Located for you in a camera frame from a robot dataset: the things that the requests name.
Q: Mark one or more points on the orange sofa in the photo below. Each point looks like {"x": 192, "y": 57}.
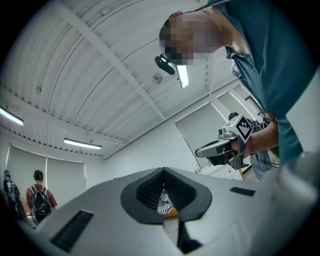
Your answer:
{"x": 172, "y": 212}

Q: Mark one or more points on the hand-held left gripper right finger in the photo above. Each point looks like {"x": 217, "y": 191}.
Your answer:
{"x": 225, "y": 212}

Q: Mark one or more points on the black head camera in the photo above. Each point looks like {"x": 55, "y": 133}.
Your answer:
{"x": 165, "y": 64}

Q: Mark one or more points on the black and white striped blanket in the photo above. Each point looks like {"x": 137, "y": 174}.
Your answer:
{"x": 165, "y": 203}

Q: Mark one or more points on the white roller blind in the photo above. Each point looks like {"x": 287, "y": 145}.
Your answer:
{"x": 66, "y": 177}
{"x": 200, "y": 130}
{"x": 25, "y": 165}

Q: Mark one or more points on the person's right forearm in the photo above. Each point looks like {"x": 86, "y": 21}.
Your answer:
{"x": 265, "y": 140}

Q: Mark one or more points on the person in teal shirt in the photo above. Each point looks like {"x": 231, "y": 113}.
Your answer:
{"x": 275, "y": 62}

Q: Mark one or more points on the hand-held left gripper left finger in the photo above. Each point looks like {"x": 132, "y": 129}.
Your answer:
{"x": 105, "y": 200}

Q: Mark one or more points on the round ceiling detector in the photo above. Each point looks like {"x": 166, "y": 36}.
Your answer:
{"x": 157, "y": 79}

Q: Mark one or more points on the white cabinet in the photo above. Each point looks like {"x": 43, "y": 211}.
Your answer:
{"x": 220, "y": 172}

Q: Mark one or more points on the person's head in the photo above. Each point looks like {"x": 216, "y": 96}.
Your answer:
{"x": 195, "y": 32}

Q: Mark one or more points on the ceiling tube light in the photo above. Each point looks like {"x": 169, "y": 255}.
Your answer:
{"x": 183, "y": 76}
{"x": 82, "y": 144}
{"x": 11, "y": 116}

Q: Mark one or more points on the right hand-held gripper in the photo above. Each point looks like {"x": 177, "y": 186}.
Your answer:
{"x": 240, "y": 128}

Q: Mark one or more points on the person's grey trousers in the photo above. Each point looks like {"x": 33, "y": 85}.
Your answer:
{"x": 260, "y": 170}

